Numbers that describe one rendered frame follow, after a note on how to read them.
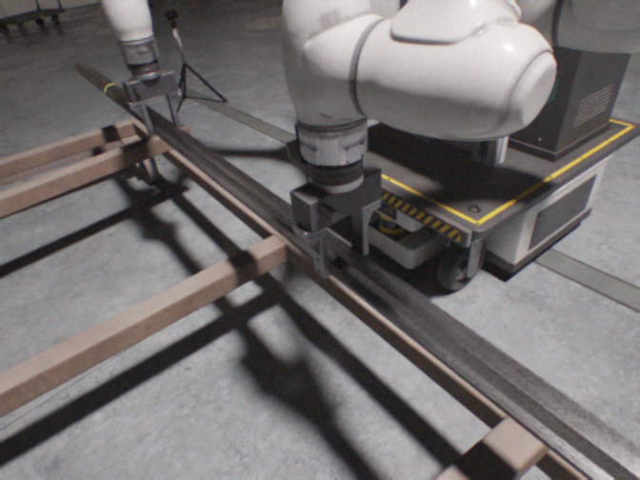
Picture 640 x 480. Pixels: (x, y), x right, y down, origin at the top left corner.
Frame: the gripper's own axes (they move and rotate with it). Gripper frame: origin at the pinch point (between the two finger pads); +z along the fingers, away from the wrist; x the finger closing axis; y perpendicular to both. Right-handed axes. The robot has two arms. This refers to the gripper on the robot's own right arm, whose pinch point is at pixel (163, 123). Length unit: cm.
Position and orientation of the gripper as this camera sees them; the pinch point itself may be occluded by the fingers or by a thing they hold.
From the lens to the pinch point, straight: 132.3
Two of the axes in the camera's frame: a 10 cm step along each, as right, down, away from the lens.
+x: 7.9, -4.2, 4.4
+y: 6.0, 4.4, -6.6
